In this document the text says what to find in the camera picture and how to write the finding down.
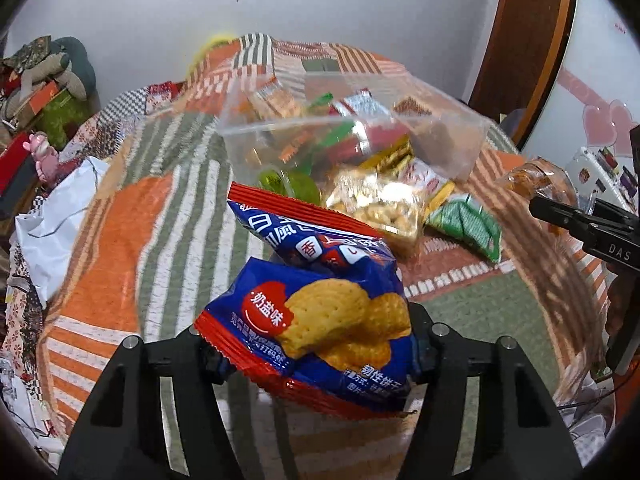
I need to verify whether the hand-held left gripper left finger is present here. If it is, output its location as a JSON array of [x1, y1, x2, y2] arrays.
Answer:
[[57, 325, 241, 480]]

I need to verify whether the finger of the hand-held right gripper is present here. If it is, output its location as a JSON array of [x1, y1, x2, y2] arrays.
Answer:
[[529, 195, 599, 242]]

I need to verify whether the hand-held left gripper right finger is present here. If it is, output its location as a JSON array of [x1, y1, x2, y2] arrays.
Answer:
[[400, 302, 583, 480]]

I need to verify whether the clear plastic container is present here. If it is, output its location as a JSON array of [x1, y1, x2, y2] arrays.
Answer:
[[217, 70, 491, 187]]

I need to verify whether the blue biscuit packet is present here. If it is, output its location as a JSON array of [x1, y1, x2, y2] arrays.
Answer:
[[194, 182, 416, 418]]

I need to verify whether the white stand with bottles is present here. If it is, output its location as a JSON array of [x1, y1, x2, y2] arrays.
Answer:
[[570, 146, 640, 206]]

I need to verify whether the green striped snack packet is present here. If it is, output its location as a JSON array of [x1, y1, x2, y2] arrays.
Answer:
[[425, 194, 503, 264]]

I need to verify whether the grey cloth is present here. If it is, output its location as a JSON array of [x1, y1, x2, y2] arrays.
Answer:
[[500, 107, 527, 137]]

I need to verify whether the orange striped patchwork quilt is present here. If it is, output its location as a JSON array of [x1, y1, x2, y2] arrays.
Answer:
[[37, 34, 616, 480]]

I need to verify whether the clear peanut brittle packet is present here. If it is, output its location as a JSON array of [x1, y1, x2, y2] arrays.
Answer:
[[325, 169, 426, 257]]

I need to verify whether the brown wooden door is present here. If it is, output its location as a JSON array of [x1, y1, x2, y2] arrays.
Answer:
[[469, 0, 577, 147]]

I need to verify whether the gold wrapper snack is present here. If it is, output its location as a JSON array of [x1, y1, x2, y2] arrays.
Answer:
[[360, 136, 416, 176]]

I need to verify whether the white plastic bag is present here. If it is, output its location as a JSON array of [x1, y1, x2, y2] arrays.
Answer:
[[15, 157, 111, 306]]

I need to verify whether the green jelly cup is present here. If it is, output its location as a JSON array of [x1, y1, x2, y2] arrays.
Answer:
[[257, 169, 321, 207]]

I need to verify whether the pink doll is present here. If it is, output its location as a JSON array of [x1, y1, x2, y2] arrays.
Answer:
[[27, 131, 62, 181]]

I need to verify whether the red box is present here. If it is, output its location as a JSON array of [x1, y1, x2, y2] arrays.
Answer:
[[0, 132, 37, 196]]

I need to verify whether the green patterned box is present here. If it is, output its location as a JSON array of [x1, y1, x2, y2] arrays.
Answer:
[[42, 95, 94, 147]]

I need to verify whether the checkered patchwork blanket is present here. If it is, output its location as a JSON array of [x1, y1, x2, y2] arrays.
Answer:
[[0, 82, 183, 461]]

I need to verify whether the orange cardboard box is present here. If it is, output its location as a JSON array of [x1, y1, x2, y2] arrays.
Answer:
[[15, 82, 76, 117]]

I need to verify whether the grey plush toy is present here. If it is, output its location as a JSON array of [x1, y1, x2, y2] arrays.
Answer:
[[20, 37, 98, 101]]

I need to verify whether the yellow curved tube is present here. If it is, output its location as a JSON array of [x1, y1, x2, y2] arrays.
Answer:
[[187, 34, 237, 72]]

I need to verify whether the dark patterned cloth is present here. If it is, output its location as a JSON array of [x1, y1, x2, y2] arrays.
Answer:
[[2, 35, 53, 74]]

